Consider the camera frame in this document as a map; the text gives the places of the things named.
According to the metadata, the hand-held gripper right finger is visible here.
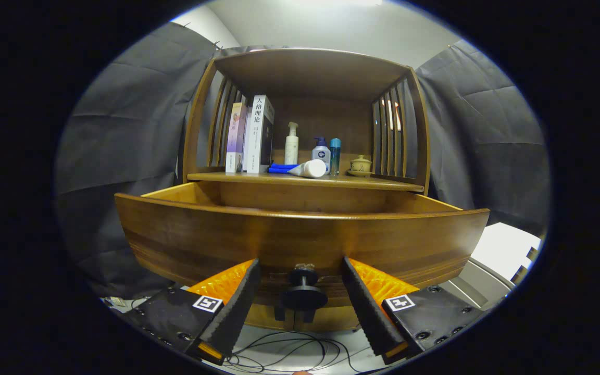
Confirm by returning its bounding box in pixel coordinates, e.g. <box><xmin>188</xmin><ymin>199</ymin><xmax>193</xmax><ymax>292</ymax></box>
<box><xmin>341</xmin><ymin>256</ymin><xmax>488</xmax><ymax>365</ymax></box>

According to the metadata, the wooden drawer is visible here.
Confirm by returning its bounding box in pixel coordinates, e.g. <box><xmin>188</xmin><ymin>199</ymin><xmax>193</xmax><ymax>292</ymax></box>
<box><xmin>115</xmin><ymin>181</ymin><xmax>491</xmax><ymax>308</ymax></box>

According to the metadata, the purple book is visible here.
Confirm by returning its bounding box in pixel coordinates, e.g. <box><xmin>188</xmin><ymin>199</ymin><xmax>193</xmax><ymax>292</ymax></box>
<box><xmin>226</xmin><ymin>102</ymin><xmax>248</xmax><ymax>173</ymax></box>

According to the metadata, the white table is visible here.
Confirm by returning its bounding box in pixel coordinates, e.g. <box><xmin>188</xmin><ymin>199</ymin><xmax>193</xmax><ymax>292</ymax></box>
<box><xmin>469</xmin><ymin>222</ymin><xmax>543</xmax><ymax>282</ymax></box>

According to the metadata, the white bottle with blue cap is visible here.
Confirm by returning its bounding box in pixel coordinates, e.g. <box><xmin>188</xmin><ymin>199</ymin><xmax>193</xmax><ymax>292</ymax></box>
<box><xmin>311</xmin><ymin>136</ymin><xmax>331</xmax><ymax>172</ymax></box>

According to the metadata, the black backdrop cloth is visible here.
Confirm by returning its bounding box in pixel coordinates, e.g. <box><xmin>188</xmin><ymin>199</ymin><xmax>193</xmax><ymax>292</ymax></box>
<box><xmin>54</xmin><ymin>21</ymin><xmax>551</xmax><ymax>300</ymax></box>

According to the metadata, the wooden countertop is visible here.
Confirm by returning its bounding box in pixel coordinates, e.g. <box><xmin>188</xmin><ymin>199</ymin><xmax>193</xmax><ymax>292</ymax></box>
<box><xmin>187</xmin><ymin>171</ymin><xmax>426</xmax><ymax>192</ymax></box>

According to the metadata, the white pump bottle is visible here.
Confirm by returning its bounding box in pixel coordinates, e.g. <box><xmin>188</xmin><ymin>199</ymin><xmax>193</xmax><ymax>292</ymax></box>
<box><xmin>284</xmin><ymin>122</ymin><xmax>299</xmax><ymax>166</ymax></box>

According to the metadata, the white and green tube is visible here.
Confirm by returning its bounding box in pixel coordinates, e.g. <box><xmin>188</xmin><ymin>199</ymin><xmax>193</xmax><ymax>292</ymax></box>
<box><xmin>287</xmin><ymin>159</ymin><xmax>328</xmax><ymax>179</ymax></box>

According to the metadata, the wooden cabinet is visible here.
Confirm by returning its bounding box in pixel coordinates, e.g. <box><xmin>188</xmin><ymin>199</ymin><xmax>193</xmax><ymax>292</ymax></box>
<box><xmin>178</xmin><ymin>48</ymin><xmax>432</xmax><ymax>334</ymax></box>

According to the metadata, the yellow lidded teacup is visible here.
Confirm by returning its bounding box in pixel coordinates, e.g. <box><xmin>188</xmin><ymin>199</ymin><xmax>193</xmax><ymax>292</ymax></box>
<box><xmin>347</xmin><ymin>155</ymin><xmax>373</xmax><ymax>178</ymax></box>

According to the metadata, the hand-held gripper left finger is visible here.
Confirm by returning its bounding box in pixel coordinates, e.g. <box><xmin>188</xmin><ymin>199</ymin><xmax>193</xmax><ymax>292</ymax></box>
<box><xmin>123</xmin><ymin>258</ymin><xmax>262</xmax><ymax>366</ymax></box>

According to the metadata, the black drawer knob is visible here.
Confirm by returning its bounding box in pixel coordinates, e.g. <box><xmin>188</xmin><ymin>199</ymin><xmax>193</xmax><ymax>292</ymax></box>
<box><xmin>281</xmin><ymin>268</ymin><xmax>328</xmax><ymax>311</ymax></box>

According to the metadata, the white book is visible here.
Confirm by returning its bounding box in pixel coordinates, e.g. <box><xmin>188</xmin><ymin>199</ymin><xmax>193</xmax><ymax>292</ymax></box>
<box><xmin>243</xmin><ymin>94</ymin><xmax>275</xmax><ymax>173</ymax></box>

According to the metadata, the grey lined floor mat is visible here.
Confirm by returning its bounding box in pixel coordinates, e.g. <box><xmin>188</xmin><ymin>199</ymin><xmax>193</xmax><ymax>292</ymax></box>
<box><xmin>438</xmin><ymin>258</ymin><xmax>514</xmax><ymax>310</ymax></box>

